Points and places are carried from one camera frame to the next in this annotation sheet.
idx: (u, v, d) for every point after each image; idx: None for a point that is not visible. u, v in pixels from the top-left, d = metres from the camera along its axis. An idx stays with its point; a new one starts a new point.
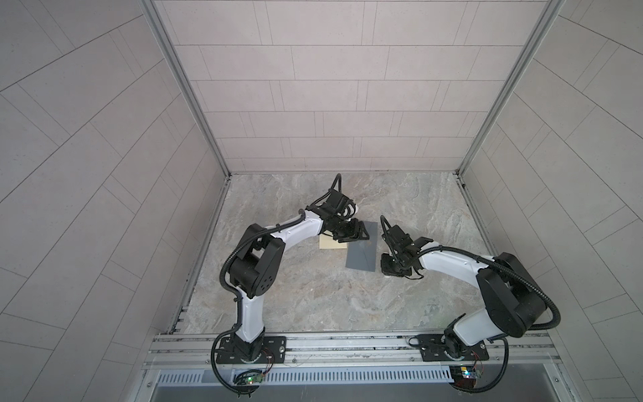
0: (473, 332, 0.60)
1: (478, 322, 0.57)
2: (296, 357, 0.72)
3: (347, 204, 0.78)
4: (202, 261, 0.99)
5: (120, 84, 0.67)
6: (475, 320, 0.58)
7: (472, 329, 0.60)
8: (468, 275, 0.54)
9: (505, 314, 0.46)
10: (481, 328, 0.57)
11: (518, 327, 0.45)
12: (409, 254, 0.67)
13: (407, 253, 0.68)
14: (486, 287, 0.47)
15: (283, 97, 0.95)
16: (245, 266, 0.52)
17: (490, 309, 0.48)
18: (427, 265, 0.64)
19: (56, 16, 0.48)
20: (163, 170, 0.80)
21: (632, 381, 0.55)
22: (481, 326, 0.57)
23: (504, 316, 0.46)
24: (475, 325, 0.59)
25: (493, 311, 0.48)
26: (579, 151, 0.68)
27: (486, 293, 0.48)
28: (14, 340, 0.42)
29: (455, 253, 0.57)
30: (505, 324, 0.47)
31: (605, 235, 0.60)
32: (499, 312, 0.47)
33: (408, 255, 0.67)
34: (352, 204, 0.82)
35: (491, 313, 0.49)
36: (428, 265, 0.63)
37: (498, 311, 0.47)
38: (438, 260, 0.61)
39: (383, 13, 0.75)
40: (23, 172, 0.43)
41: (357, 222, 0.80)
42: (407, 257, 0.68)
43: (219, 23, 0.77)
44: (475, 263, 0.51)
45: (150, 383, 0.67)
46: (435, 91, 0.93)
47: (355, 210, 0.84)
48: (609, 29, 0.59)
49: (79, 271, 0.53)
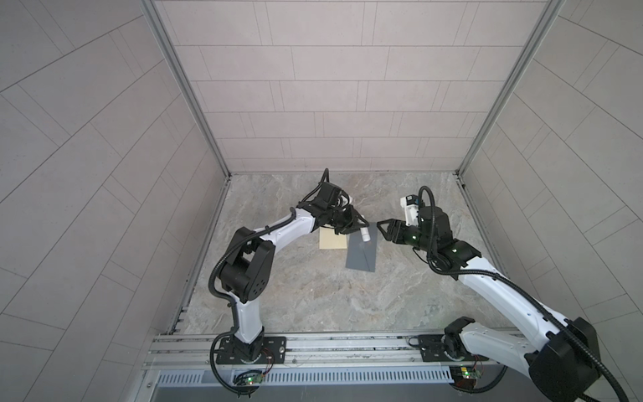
0: (483, 348, 0.59)
1: (496, 346, 0.55)
2: (296, 357, 0.72)
3: (339, 195, 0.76)
4: (201, 262, 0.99)
5: (120, 84, 0.67)
6: (498, 348, 0.55)
7: (485, 348, 0.59)
8: (522, 326, 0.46)
9: (556, 382, 0.41)
10: (496, 353, 0.56)
11: (563, 396, 0.41)
12: (448, 261, 0.57)
13: (446, 258, 0.58)
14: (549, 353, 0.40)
15: (283, 97, 0.95)
16: (236, 271, 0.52)
17: (534, 367, 0.44)
18: (467, 283, 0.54)
19: (56, 16, 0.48)
20: (163, 171, 0.80)
21: (633, 381, 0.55)
22: (498, 351, 0.55)
23: (552, 381, 0.42)
24: (492, 347, 0.56)
25: (539, 371, 0.44)
26: (579, 151, 0.68)
27: (543, 356, 0.42)
28: (13, 341, 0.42)
29: (515, 293, 0.47)
30: (545, 385, 0.44)
31: (605, 236, 0.60)
32: (551, 377, 0.42)
33: (446, 261, 0.57)
34: (343, 193, 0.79)
35: (534, 371, 0.45)
36: (467, 285, 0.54)
37: (551, 376, 0.42)
38: (486, 288, 0.52)
39: (383, 13, 0.75)
40: (23, 172, 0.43)
41: (353, 210, 0.78)
42: (445, 261, 0.57)
43: (219, 24, 0.77)
44: (543, 320, 0.43)
45: (150, 383, 0.67)
46: (435, 92, 0.93)
47: (350, 198, 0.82)
48: (609, 29, 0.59)
49: (79, 271, 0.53)
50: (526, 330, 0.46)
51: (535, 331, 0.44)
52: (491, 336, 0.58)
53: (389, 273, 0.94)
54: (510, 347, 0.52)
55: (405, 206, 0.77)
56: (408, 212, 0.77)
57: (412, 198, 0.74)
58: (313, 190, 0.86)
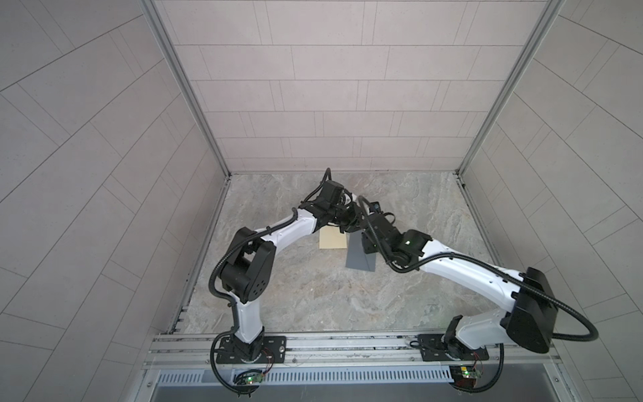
0: (477, 337, 0.60)
1: (485, 331, 0.56)
2: (296, 356, 0.72)
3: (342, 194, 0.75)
4: (201, 262, 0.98)
5: (120, 84, 0.67)
6: (484, 329, 0.56)
7: (478, 334, 0.59)
8: (489, 294, 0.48)
9: (531, 337, 0.44)
10: (486, 333, 0.56)
11: (542, 348, 0.44)
12: (406, 255, 0.56)
13: (403, 253, 0.56)
14: (522, 313, 0.42)
15: (283, 97, 0.95)
16: (237, 271, 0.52)
17: (510, 329, 0.47)
18: (428, 270, 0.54)
19: (56, 15, 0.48)
20: (163, 170, 0.80)
21: (633, 381, 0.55)
22: (490, 333, 0.55)
23: (527, 338, 0.45)
24: (481, 331, 0.57)
25: (515, 332, 0.46)
26: (579, 151, 0.68)
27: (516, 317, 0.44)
28: (14, 340, 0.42)
29: (474, 265, 0.48)
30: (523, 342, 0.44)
31: (605, 235, 0.60)
32: (526, 334, 0.45)
33: (403, 256, 0.56)
34: (347, 193, 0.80)
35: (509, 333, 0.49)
36: (429, 270, 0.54)
37: (526, 332, 0.44)
38: (447, 270, 0.52)
39: (383, 13, 0.75)
40: (23, 171, 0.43)
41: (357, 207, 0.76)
42: (403, 256, 0.56)
43: (220, 23, 0.77)
44: (504, 282, 0.44)
45: (150, 383, 0.67)
46: (435, 92, 0.93)
47: (353, 198, 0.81)
48: (609, 29, 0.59)
49: (79, 271, 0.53)
50: (495, 298, 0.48)
51: (502, 296, 0.45)
52: (474, 320, 0.61)
53: (389, 273, 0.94)
54: (493, 324, 0.53)
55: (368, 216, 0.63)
56: None
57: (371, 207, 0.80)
58: (315, 190, 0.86)
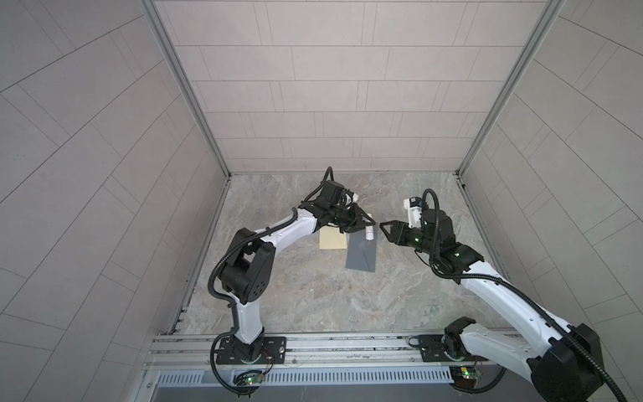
0: (484, 349, 0.59)
1: (498, 349, 0.55)
2: (296, 357, 0.72)
3: (342, 194, 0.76)
4: (201, 262, 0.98)
5: (120, 85, 0.67)
6: (500, 350, 0.54)
7: (487, 348, 0.58)
8: (524, 331, 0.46)
9: (558, 388, 0.41)
10: (497, 354, 0.55)
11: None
12: (450, 265, 0.57)
13: (450, 262, 0.57)
14: (552, 358, 0.40)
15: (283, 97, 0.95)
16: (236, 272, 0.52)
17: (537, 373, 0.44)
18: (468, 286, 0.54)
19: (56, 16, 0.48)
20: (163, 171, 0.80)
21: (633, 382, 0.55)
22: (496, 351, 0.55)
23: (555, 389, 0.42)
24: (494, 351, 0.56)
25: (542, 377, 0.43)
26: (579, 151, 0.68)
27: (547, 363, 0.41)
28: (14, 340, 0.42)
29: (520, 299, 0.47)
30: (548, 391, 0.43)
31: (605, 236, 0.60)
32: (552, 382, 0.42)
33: (450, 265, 0.57)
34: (347, 193, 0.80)
35: (537, 377, 0.45)
36: (470, 289, 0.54)
37: (553, 380, 0.41)
38: (488, 294, 0.52)
39: (383, 13, 0.75)
40: (23, 171, 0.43)
41: (357, 207, 0.76)
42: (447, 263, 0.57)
43: (220, 24, 0.77)
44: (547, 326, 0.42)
45: (150, 383, 0.67)
46: (436, 92, 0.93)
47: (353, 197, 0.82)
48: (609, 30, 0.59)
49: (79, 272, 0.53)
50: (532, 339, 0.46)
51: (538, 337, 0.43)
52: (494, 338, 0.57)
53: (389, 273, 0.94)
54: (516, 354, 0.50)
55: (408, 208, 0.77)
56: (412, 213, 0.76)
57: (415, 198, 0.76)
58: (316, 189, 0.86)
